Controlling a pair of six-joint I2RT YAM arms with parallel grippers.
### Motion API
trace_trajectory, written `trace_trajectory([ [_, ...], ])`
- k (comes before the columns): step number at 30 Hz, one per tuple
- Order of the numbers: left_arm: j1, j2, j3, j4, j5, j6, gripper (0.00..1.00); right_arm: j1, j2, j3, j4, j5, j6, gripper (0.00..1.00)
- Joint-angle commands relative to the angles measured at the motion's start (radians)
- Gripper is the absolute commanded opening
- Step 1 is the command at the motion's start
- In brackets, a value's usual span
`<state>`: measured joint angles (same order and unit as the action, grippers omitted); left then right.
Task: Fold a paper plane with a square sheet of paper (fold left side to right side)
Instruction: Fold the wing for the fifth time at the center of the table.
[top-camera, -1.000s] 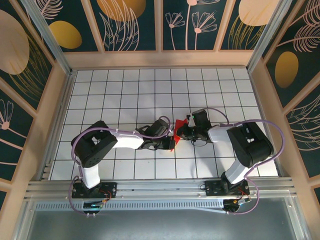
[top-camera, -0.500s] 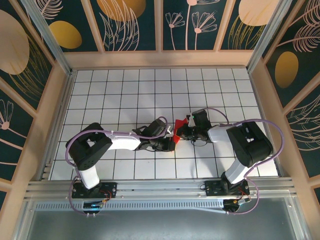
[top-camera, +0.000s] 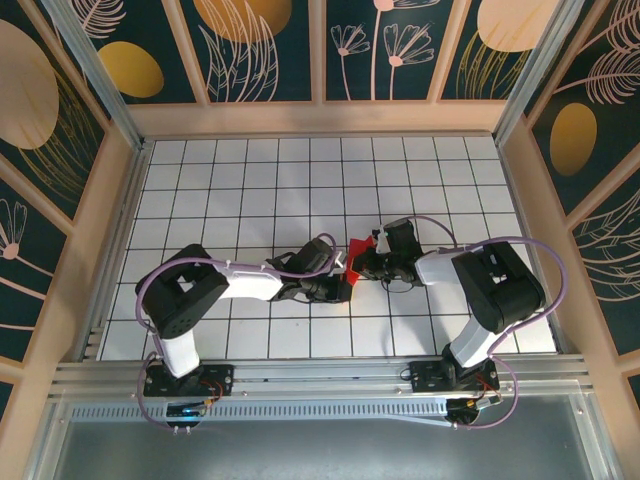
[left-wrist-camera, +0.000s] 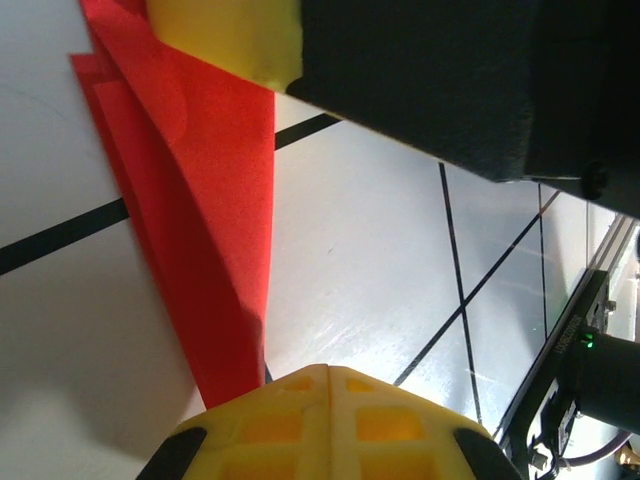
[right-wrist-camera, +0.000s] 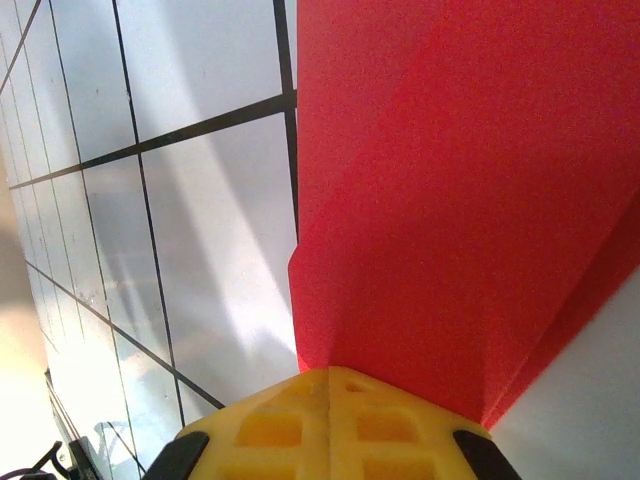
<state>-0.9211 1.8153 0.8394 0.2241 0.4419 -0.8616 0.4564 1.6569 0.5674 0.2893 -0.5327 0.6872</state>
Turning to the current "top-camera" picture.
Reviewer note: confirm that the red cloth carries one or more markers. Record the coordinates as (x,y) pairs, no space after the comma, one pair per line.
(357,248)

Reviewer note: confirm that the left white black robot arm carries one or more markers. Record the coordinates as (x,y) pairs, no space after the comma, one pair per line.
(250,285)

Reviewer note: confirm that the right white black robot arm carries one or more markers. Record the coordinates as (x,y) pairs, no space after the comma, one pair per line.
(435,267)

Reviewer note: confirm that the grey metal sheet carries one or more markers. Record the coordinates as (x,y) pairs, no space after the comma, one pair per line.
(320,450)

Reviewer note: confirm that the teal panel with pink flowers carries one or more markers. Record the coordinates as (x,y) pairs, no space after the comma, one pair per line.
(380,50)

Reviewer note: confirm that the teal panel oval and fern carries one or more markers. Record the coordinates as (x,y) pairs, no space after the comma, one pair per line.
(575,140)

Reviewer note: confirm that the teal panel with pink fern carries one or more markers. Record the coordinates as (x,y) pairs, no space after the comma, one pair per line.
(610,260)

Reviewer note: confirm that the teal panel cream disc feather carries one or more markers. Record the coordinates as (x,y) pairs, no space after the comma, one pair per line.
(500,50)

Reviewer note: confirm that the teal panel with orange disc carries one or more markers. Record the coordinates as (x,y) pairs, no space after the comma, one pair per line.
(240,50)

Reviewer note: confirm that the teal panel with yellow oval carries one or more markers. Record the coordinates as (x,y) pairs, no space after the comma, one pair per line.
(130,70)

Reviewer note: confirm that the teal panel with outlined tulip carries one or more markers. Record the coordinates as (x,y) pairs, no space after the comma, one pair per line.
(25,280)

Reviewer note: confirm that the teal panel cream disc gold lines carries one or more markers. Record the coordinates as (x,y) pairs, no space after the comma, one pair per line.
(30,100)

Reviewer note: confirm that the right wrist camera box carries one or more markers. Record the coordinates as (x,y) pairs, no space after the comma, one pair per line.
(382,241)

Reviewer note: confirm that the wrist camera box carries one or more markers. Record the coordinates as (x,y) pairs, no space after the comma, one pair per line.
(340,261)
(382,241)

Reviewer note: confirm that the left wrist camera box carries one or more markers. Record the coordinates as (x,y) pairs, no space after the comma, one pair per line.
(340,261)

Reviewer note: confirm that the long aluminium mounting rail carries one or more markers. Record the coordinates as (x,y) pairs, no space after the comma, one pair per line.
(320,375)

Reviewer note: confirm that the right aluminium side rail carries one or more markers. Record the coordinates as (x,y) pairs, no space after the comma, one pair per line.
(537,260)

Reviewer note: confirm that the aluminium side rail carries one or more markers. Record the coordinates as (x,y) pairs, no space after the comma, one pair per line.
(129,200)
(537,260)

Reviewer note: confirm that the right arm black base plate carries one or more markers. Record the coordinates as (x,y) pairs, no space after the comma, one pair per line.
(422,377)

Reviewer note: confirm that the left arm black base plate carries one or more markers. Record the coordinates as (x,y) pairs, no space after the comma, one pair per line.
(222,375)

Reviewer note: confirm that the left aluminium side rail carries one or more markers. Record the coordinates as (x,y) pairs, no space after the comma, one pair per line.
(129,200)

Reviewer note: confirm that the right aluminium corner post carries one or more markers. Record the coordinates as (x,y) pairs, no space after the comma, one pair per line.
(538,70)

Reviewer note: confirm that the aluminium corner post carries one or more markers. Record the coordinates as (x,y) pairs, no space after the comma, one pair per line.
(96,70)
(538,70)

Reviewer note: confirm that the left aluminium corner post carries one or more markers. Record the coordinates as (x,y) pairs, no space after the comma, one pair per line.
(96,70)

